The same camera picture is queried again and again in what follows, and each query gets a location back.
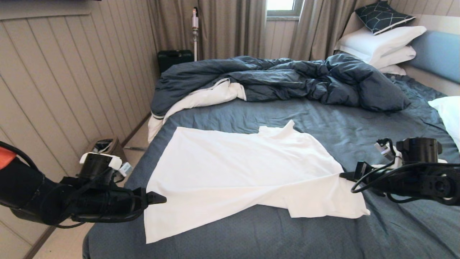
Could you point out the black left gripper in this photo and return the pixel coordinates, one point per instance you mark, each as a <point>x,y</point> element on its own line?
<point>107,203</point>

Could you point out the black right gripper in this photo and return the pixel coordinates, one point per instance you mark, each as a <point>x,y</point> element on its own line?
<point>409,183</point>

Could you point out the white t-shirt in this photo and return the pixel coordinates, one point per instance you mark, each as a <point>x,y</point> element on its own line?
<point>233,169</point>

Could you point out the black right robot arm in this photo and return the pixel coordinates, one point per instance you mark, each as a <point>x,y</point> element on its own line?
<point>418,149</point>

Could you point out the blue patterned bed sheet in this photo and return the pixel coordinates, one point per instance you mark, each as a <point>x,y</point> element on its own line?
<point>359,129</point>

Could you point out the beige trash bin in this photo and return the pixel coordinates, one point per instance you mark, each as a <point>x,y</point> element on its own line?
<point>116,147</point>

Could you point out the crumpled bin liner bag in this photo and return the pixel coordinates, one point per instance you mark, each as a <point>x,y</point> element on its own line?
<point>102,145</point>

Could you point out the flat white pillow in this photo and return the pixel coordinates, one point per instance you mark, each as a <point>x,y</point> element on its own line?
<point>393,70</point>

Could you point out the white pillow without stack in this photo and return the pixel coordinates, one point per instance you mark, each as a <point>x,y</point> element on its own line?
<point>449,115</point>

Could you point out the blue duvet with white lining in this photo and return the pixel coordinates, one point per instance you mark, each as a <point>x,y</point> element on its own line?
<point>287,79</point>

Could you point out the medium white pillow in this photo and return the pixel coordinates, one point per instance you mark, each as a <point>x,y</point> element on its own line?
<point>395,57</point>

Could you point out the large white pillow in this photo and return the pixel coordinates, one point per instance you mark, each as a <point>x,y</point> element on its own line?
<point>373,43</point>

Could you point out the black suitcase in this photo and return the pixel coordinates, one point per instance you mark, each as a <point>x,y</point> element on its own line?
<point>176,61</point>

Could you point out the blue padded headboard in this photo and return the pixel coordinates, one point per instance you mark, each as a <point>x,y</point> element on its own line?
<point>438,54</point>

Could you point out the narrow beige curtain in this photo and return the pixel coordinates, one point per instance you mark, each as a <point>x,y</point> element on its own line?
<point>320,28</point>

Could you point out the dark geometric patterned cushion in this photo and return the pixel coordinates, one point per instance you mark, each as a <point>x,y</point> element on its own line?
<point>382,18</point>

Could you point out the white stick vacuum cleaner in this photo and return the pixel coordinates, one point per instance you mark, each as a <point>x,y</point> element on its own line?
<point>195,28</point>

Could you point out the wide beige curtain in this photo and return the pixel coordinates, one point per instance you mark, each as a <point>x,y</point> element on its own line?
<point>222,28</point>

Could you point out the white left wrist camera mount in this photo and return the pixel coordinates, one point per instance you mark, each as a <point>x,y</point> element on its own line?
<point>125,169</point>

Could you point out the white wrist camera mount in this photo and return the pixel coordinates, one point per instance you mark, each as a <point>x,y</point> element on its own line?
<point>125,169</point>
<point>382,148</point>

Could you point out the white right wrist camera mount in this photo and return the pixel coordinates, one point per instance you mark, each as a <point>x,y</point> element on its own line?
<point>382,148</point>

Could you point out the beige upholstered bed frame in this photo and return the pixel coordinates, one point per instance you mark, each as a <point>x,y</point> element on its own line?
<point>431,82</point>

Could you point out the window with grey frame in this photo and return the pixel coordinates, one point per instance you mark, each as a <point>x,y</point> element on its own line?
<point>280,4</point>

